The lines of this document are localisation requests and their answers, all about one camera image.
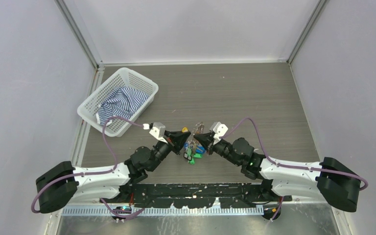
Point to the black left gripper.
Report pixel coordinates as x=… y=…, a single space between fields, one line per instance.
x=175 y=140

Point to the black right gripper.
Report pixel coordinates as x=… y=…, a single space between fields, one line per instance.
x=207 y=140

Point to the large metal keyring with rings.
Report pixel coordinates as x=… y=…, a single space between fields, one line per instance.
x=192 y=142

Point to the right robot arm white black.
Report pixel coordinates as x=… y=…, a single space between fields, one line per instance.
x=330 y=179

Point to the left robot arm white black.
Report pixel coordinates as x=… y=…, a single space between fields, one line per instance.
x=65 y=183

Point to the blue key tag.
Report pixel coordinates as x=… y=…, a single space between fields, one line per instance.
x=201 y=150

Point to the green key tag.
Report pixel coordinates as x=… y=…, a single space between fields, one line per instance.
x=191 y=155

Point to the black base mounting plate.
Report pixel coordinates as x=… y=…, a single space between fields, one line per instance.
x=195 y=196

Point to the blue white striped cloth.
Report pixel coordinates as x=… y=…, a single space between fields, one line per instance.
x=121 y=102

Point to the white perforated plastic basket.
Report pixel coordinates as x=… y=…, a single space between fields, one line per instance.
x=122 y=77

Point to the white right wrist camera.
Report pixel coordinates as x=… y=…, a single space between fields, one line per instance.
x=218 y=130

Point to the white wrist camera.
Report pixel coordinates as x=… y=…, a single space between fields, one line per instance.
x=218 y=130
x=157 y=130

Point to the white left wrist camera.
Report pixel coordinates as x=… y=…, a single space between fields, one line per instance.
x=157 y=130

